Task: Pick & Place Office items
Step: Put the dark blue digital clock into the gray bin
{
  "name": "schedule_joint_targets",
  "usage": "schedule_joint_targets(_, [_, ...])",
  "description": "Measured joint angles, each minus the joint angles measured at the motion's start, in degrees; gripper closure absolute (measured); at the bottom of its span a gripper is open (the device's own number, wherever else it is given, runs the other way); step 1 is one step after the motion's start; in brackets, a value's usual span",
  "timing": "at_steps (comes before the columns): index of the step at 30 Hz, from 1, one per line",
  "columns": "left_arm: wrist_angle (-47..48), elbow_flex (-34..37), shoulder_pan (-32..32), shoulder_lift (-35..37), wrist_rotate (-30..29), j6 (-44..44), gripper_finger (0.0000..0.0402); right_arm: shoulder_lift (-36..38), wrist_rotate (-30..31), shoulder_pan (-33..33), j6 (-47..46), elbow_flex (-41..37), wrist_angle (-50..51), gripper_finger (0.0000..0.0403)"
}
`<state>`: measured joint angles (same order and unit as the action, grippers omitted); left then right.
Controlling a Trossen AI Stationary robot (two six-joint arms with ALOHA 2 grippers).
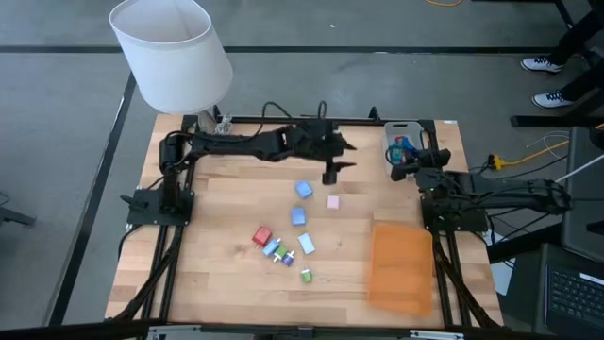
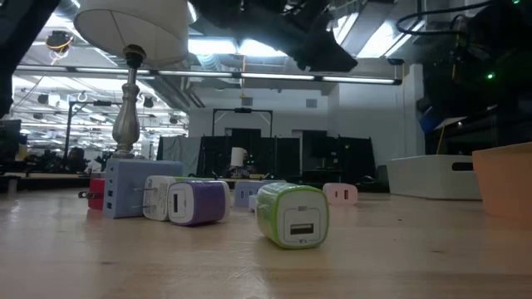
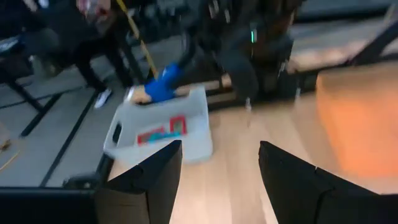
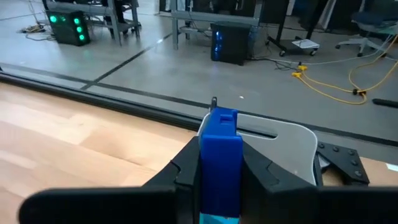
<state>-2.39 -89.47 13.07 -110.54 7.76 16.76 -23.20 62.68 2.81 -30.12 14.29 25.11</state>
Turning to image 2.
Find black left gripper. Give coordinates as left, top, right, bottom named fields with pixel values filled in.
left=189, top=0, right=358, bottom=72

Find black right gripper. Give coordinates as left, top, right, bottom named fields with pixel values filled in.
left=421, top=37, right=525, bottom=120

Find orange translucent plastic bin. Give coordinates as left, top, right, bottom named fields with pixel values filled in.
left=471, top=141, right=532, bottom=223

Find pink charger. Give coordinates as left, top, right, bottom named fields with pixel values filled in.
left=322, top=182, right=359, bottom=206

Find purple white USB charger cube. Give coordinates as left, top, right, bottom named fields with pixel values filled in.
left=167, top=179, right=231, bottom=228

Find green white USB charger cube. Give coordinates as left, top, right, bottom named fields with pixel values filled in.
left=255, top=182, right=331, bottom=250
left=132, top=174, right=209, bottom=222

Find large light blue charger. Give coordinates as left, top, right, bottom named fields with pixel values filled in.
left=102, top=159, right=184, bottom=220

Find red plug charger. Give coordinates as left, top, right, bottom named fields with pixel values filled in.
left=78, top=178, right=106, bottom=211

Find long ceiling light bar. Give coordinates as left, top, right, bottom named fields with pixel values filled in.
left=12, top=63, right=403, bottom=86

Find white plastic storage bin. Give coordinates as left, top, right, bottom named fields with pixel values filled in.
left=386, top=154, right=483, bottom=201

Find black curtain panels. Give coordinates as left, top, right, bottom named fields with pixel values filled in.
left=199, top=128, right=377, bottom=184

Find white cylindrical object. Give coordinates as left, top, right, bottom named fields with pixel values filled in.
left=230, top=146, right=247, bottom=167

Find grey panel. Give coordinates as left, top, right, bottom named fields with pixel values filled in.
left=156, top=135, right=200, bottom=175

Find white shade silver table lamp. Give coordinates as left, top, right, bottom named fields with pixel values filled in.
left=73, top=0, right=190, bottom=161

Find black ceiling dome device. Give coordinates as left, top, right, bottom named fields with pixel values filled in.
left=44, top=30, right=75, bottom=54

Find black background robot arms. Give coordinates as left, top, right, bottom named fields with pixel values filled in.
left=24, top=145, right=113, bottom=174

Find dark background monitor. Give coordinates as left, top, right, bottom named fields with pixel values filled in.
left=0, top=119, right=22, bottom=163

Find yellow hanging cable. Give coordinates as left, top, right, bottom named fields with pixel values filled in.
left=435, top=124, right=446, bottom=155

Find silver ventilation duct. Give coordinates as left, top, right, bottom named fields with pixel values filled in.
left=332, top=12, right=425, bottom=59

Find black station frame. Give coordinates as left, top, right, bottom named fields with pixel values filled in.
left=211, top=106, right=274, bottom=138

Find black pole frame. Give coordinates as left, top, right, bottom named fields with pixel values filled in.
left=64, top=99, right=124, bottom=159

